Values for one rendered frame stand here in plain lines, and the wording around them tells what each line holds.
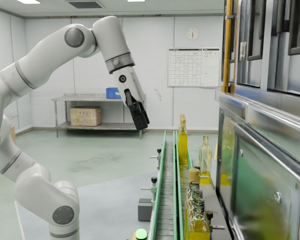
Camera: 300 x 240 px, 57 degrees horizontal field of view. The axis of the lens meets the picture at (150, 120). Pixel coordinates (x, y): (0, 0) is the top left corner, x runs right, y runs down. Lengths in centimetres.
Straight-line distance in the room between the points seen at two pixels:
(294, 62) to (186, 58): 595
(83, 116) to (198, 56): 295
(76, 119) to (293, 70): 594
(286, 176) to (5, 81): 67
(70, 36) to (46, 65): 9
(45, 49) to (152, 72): 589
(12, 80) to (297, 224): 69
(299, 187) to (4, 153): 73
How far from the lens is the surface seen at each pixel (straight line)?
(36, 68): 75
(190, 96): 658
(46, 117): 734
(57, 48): 70
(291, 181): 51
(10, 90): 79
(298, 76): 60
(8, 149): 89
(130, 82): 70
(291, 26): 65
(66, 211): 85
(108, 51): 73
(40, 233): 144
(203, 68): 656
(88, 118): 627
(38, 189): 82
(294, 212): 51
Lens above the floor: 148
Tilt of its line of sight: 10 degrees down
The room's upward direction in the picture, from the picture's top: straight up
